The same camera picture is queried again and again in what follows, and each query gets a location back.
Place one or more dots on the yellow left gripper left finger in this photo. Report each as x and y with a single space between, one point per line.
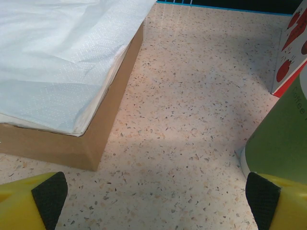
19 208

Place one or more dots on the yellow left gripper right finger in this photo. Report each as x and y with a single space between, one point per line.
287 206

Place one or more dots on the white red printed gift bag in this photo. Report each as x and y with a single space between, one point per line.
287 60

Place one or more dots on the green paper coffee cup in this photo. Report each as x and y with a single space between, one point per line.
280 134

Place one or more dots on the brown cardboard napkin box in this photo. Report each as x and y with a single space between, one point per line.
103 119

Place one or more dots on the white paper napkin stack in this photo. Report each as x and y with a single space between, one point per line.
48 60

